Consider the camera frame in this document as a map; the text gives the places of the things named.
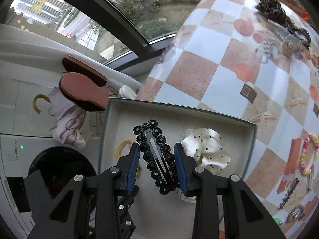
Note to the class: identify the pink sole slipper rear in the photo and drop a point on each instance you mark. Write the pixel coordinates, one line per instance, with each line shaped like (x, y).
(72, 64)

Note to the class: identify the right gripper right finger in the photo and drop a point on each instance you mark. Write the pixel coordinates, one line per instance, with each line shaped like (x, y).
(244, 215)

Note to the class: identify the brown oval barrette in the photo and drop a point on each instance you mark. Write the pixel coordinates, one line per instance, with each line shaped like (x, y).
(296, 214)

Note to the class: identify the black flower hair clip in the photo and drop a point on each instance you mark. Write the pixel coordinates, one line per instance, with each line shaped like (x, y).
(158, 156)

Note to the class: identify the white polka dot scrunchie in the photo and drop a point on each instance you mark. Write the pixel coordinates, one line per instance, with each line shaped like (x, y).
(205, 146)

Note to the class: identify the pink white cloth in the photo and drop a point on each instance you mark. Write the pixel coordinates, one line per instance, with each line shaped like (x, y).
(69, 117)

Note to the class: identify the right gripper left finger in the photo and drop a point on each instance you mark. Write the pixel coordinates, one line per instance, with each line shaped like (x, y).
(93, 207)

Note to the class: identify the checkered tablecloth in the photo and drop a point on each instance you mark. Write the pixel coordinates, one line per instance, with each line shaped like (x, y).
(215, 63)

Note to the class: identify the yellow plastic hook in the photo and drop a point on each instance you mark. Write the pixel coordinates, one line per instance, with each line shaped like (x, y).
(38, 101)

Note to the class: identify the rhinestone letter hair clip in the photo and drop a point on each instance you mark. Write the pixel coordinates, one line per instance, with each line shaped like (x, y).
(289, 193)

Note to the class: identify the clear large hair claw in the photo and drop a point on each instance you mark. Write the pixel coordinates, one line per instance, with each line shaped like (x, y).
(279, 41)

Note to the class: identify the white washing machine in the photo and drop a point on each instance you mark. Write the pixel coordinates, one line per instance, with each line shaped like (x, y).
(24, 135)

